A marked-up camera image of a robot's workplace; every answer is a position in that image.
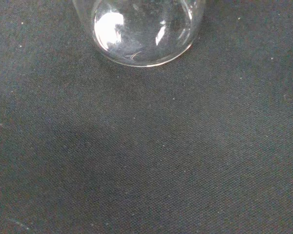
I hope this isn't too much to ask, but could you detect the black bench cloth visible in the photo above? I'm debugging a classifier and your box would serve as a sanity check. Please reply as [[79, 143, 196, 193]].
[[0, 0, 293, 234]]

